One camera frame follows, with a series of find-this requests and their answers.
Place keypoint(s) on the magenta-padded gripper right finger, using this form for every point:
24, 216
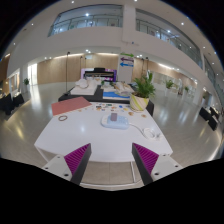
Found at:
146, 160

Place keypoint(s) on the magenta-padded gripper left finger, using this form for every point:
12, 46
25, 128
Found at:
77, 160

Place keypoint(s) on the small grey charger block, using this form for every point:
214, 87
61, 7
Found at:
113, 117

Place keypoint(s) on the small round tan disc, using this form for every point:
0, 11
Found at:
131, 113
143, 116

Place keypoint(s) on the white and blue power strip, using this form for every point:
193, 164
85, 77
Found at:
118, 124

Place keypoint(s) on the red rectangular mat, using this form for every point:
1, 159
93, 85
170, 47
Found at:
70, 105

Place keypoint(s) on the potted plant in striped pot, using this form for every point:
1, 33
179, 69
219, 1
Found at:
139, 101

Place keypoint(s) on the colourful sticker set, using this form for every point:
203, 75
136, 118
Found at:
110, 107

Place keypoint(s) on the low black display platform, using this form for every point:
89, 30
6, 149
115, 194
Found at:
96, 97

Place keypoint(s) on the white architectural model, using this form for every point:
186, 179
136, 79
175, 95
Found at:
83, 88

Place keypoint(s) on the blue and white model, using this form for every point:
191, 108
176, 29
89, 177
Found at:
113, 95

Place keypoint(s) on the background potted palm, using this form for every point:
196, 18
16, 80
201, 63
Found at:
169, 85

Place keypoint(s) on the black piano with purple screen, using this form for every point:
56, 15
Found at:
98, 73

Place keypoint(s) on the black chairs group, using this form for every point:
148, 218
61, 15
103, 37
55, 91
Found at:
8, 103

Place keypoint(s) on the small background potted plant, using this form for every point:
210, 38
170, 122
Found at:
26, 81

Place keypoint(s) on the arrow direction sign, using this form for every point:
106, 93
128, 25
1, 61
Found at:
126, 63

